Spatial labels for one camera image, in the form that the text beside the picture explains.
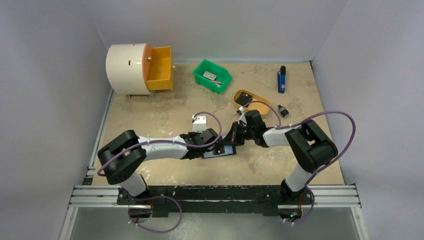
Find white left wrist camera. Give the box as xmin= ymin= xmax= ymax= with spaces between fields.
xmin=191 ymin=114 xmax=207 ymax=133

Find yellow open drawer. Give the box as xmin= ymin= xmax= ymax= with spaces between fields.
xmin=145 ymin=46 xmax=174 ymax=91

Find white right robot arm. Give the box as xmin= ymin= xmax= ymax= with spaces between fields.
xmin=222 ymin=110 xmax=338 ymax=204

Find tan oval tray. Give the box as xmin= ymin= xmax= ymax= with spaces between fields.
xmin=233 ymin=89 xmax=271 ymax=117

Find blue stapler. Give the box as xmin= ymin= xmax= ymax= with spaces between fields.
xmin=277 ymin=65 xmax=286 ymax=94

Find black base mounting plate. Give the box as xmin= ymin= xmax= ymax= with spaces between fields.
xmin=117 ymin=185 xmax=313 ymax=218

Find black credit card stack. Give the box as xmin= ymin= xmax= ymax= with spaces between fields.
xmin=235 ymin=91 xmax=253 ymax=106

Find green plastic bin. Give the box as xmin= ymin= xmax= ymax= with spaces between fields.
xmin=192 ymin=59 xmax=233 ymax=94

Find small box in bin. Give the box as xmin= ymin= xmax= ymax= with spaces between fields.
xmin=202 ymin=71 xmax=217 ymax=81

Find small black marker cap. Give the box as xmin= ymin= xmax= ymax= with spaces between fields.
xmin=278 ymin=105 xmax=289 ymax=118

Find navy blue card holder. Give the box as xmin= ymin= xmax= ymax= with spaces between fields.
xmin=201 ymin=134 xmax=237 ymax=159

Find white cylindrical drawer cabinet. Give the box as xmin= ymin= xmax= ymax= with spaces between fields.
xmin=105 ymin=43 xmax=153 ymax=96

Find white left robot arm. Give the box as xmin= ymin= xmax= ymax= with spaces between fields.
xmin=97 ymin=128 xmax=221 ymax=205

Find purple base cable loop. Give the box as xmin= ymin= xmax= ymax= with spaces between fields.
xmin=127 ymin=193 xmax=185 ymax=234

